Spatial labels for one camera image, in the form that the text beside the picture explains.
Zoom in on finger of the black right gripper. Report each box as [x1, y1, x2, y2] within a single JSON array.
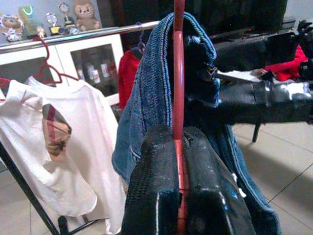
[[209, 31, 303, 74], [216, 80, 313, 124]]

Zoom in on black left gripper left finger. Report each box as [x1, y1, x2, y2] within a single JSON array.
[[121, 123, 181, 235]]

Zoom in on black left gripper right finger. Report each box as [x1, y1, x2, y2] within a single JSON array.
[[182, 126, 258, 235]]

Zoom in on red wire clothes hanger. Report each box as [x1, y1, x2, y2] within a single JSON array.
[[170, 0, 190, 235], [33, 36, 83, 85]]

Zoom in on blue denim jeans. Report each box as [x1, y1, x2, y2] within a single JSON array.
[[112, 11, 282, 235]]

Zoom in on purple clothes hanger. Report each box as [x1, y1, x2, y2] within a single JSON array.
[[135, 21, 148, 54]]

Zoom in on black television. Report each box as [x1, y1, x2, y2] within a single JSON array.
[[121, 0, 288, 46]]

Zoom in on plain white shirt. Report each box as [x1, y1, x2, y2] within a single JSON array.
[[25, 75, 127, 235]]

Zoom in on plain red shirt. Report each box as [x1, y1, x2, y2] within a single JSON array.
[[118, 48, 145, 110]]

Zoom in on white shirt with plaid patch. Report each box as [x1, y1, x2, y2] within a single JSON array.
[[0, 82, 98, 217]]

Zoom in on white glass door cabinet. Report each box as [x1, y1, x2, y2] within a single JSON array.
[[0, 33, 126, 118]]

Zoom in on black chrome clothes rack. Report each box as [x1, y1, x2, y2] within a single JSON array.
[[0, 21, 161, 235]]

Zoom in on brown plush toy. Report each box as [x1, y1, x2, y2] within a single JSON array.
[[73, 0, 101, 32]]

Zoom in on glass trophy gold stem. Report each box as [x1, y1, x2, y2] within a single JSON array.
[[57, 1, 76, 29]]

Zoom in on glass trophy black base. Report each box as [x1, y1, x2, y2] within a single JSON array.
[[45, 12, 62, 35]]

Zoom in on small doll figurine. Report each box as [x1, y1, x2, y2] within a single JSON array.
[[36, 25, 47, 39]]

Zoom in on white plush toy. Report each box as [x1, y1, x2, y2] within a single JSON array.
[[0, 13, 25, 43]]

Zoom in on green ring award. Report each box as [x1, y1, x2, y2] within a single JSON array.
[[18, 4, 38, 40]]

